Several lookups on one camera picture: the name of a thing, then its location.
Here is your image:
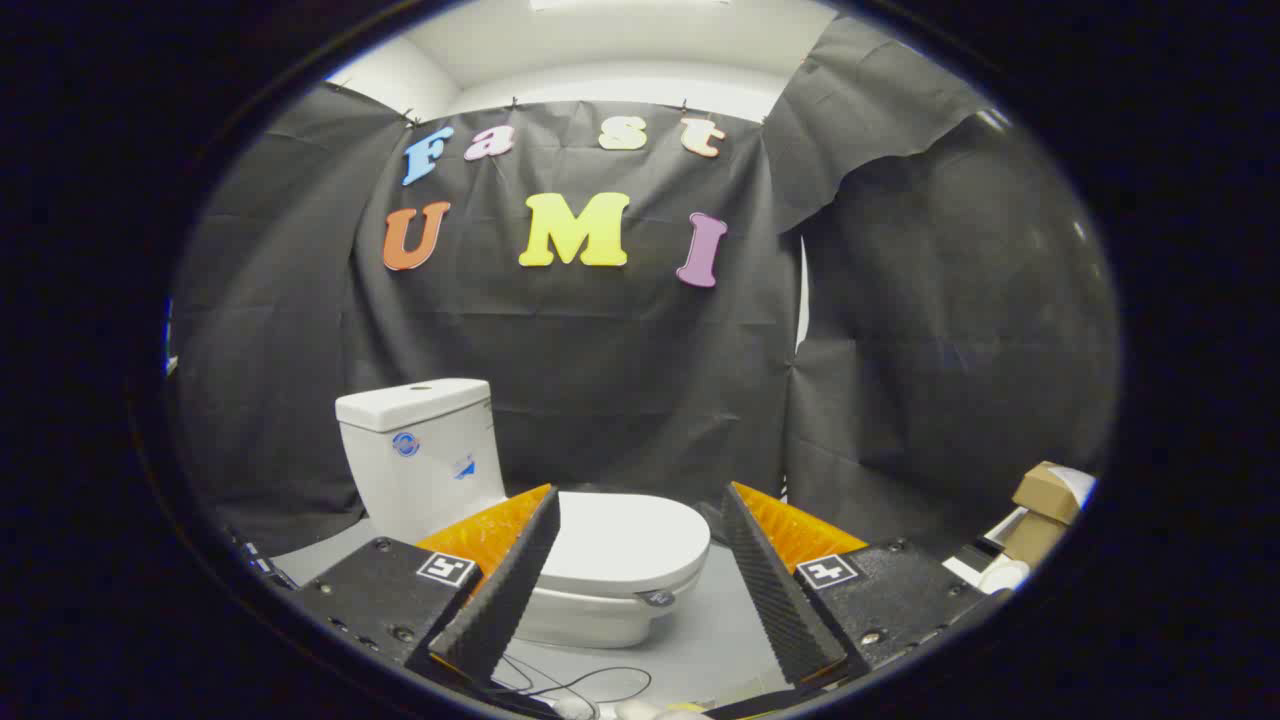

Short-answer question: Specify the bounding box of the black backdrop cloth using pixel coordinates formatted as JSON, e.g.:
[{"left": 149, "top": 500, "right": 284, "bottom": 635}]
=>
[{"left": 170, "top": 15, "right": 1121, "bottom": 561}]

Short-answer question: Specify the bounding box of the white toilet lid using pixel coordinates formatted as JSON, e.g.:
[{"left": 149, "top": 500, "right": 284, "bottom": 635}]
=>
[{"left": 536, "top": 490, "right": 712, "bottom": 601}]

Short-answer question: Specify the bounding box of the white toilet tank cover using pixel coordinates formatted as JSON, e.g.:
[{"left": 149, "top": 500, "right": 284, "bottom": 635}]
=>
[{"left": 335, "top": 378, "right": 493, "bottom": 433}]

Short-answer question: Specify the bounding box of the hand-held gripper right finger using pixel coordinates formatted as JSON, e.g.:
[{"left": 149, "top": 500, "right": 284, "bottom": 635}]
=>
[{"left": 720, "top": 482, "right": 1011, "bottom": 691}]

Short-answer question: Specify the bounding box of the white rounded lump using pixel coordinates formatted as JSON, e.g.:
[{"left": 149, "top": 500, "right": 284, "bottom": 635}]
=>
[{"left": 555, "top": 697, "right": 706, "bottom": 720}]

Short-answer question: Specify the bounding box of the brown cardboard box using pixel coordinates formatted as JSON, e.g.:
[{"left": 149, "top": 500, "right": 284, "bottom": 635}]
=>
[
  {"left": 1012, "top": 461, "right": 1083, "bottom": 526},
  {"left": 1003, "top": 515, "right": 1067, "bottom": 567}
]

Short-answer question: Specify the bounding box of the white flat panel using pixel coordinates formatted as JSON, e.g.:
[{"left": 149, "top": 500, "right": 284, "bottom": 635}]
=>
[{"left": 945, "top": 507, "right": 1029, "bottom": 588}]

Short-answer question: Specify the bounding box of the white round object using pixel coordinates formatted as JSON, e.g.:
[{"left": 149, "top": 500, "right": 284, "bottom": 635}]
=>
[{"left": 978, "top": 558, "right": 1031, "bottom": 594}]

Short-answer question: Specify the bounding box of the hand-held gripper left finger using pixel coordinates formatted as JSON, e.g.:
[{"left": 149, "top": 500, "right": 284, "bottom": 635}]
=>
[{"left": 290, "top": 484, "right": 562, "bottom": 691}]

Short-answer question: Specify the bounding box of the thin black cable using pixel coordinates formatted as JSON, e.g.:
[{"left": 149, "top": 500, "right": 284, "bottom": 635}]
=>
[{"left": 495, "top": 655, "right": 653, "bottom": 706}]

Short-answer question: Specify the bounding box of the white ceramic toilet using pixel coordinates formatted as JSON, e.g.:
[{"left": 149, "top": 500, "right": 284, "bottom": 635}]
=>
[{"left": 335, "top": 378, "right": 712, "bottom": 649}]

